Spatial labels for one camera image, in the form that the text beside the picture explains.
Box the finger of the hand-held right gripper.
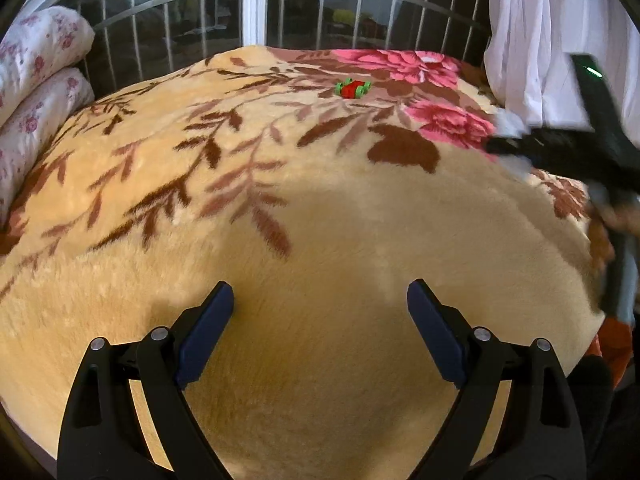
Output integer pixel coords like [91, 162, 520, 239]
[486, 128, 597, 181]

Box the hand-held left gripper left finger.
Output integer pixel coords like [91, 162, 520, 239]
[57, 281, 235, 480]

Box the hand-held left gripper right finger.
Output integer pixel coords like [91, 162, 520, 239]
[406, 279, 586, 480]

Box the orange plastic bin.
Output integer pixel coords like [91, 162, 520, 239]
[592, 317, 635, 392]

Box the person's right hand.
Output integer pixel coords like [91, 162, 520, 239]
[587, 194, 640, 267]

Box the white curtain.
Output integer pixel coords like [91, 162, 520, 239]
[482, 0, 640, 132]

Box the beige floral plush blanket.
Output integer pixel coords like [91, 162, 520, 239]
[0, 45, 617, 472]

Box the green and red toy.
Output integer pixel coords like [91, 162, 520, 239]
[333, 77, 372, 100]

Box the folded pink floral quilt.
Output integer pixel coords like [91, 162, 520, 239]
[0, 6, 96, 227]

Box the metal window railing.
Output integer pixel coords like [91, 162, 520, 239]
[75, 0, 494, 97]

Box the white window frame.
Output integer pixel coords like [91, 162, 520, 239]
[241, 0, 270, 49]

